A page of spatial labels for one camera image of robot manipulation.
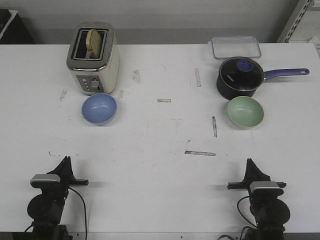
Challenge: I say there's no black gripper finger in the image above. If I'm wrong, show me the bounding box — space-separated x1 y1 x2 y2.
243 158 271 182
47 156 75 178

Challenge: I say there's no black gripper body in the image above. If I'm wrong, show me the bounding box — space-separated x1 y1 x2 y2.
41 178 89 198
227 173 286 198

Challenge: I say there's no green bowl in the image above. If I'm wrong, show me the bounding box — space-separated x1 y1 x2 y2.
227 96 265 130

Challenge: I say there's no blue bowl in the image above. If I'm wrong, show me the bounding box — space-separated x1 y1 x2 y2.
81 93 118 126

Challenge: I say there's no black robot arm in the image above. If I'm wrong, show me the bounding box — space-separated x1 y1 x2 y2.
227 158 291 240
21 156 89 240

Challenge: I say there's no dark blue saucepan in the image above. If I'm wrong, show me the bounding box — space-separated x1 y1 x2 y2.
216 56 310 100

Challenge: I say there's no glass pot lid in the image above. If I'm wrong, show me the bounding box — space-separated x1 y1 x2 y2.
219 57 265 91

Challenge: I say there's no cream and chrome toaster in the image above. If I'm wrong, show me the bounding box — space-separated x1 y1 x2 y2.
66 21 120 96

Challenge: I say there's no clear plastic container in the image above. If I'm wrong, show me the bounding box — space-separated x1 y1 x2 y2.
208 35 262 60

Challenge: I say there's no slice of toast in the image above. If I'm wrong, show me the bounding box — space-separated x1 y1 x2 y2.
85 28 102 59

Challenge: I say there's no black box at left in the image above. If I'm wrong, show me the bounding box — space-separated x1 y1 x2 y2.
0 9 36 45

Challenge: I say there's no white metal shelf rack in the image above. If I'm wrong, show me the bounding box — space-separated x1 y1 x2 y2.
276 0 320 43

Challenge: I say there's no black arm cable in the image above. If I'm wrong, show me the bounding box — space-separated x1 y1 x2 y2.
67 187 88 240
236 196 258 230

